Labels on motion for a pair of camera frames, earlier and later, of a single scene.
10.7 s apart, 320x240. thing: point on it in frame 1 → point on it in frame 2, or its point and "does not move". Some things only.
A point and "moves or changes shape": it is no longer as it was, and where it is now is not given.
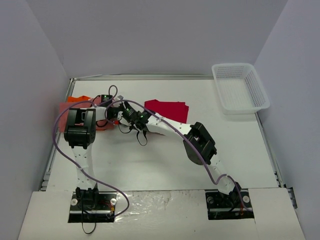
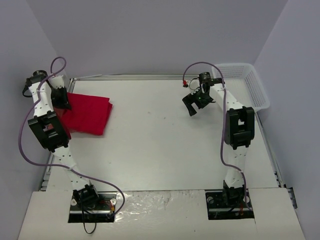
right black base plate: (237, 205) does not move
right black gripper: (129, 113) → (195, 101)
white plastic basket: (240, 89) does not move
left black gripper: (119, 114) → (61, 100)
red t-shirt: (177, 111) moves or changes shape
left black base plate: (92, 206) does not move
